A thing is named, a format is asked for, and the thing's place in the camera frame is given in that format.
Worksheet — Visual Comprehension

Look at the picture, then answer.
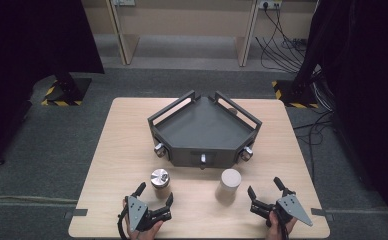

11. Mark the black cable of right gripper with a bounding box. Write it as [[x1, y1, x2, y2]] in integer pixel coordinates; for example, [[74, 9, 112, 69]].
[[279, 213, 292, 240]]

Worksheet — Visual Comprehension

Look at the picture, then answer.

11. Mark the person's left hand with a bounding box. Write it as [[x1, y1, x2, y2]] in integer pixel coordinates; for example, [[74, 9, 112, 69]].
[[122, 199, 165, 240]]

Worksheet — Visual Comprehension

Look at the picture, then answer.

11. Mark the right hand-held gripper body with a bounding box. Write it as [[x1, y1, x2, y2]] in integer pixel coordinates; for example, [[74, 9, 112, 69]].
[[249, 194, 314, 230]]

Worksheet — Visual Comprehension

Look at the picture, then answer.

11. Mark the white cable bundle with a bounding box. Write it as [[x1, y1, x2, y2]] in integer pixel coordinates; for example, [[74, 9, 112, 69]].
[[311, 68, 335, 112]]

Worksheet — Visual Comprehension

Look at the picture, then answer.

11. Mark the black curtain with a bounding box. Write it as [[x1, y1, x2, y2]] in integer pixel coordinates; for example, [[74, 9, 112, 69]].
[[294, 0, 388, 232], [0, 0, 105, 173]]

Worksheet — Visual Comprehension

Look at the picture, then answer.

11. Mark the black floor cable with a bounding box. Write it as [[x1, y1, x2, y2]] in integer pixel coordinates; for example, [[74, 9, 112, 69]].
[[292, 109, 337, 183]]

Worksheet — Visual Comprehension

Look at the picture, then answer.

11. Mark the glass jar with silver lid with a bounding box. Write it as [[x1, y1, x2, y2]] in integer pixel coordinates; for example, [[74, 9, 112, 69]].
[[149, 168, 172, 200]]

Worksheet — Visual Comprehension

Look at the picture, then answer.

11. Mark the black table edge bracket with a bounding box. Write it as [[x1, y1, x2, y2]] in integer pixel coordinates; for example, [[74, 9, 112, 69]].
[[63, 208, 89, 220], [310, 207, 335, 222]]

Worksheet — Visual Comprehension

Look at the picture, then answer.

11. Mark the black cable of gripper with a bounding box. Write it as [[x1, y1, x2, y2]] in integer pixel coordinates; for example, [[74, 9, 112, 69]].
[[116, 206, 130, 240], [279, 213, 292, 240]]

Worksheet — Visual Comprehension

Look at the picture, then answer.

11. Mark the bundle of black floor cables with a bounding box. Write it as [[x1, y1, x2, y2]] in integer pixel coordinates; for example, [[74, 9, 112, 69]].
[[255, 5, 308, 74]]

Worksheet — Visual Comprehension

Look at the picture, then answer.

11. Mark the dark grey corner rack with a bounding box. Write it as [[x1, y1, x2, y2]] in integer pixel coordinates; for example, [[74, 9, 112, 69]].
[[147, 89, 263, 171]]

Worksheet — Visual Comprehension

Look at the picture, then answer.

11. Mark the white cylindrical cup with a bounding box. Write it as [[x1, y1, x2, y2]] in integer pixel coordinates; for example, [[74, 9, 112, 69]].
[[214, 168, 243, 203]]

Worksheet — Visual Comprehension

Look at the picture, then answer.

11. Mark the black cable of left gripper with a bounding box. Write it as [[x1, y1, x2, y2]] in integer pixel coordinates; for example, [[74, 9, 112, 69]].
[[116, 206, 130, 240]]

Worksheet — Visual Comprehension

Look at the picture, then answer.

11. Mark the black stand base striped edge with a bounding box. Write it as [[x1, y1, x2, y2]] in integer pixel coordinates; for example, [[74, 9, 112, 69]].
[[40, 73, 93, 107], [271, 79, 320, 110]]

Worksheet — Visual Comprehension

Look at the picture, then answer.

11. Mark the beige wooden panel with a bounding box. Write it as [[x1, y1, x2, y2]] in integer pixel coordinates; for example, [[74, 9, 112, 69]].
[[234, 0, 262, 68], [105, 0, 142, 66]]

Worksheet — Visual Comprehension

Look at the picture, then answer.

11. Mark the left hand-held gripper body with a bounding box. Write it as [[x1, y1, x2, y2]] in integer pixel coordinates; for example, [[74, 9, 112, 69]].
[[117, 195, 174, 233]]

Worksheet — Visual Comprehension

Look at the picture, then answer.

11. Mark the person's right hand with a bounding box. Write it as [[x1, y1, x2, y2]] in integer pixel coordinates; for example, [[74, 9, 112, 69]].
[[265, 210, 298, 240]]

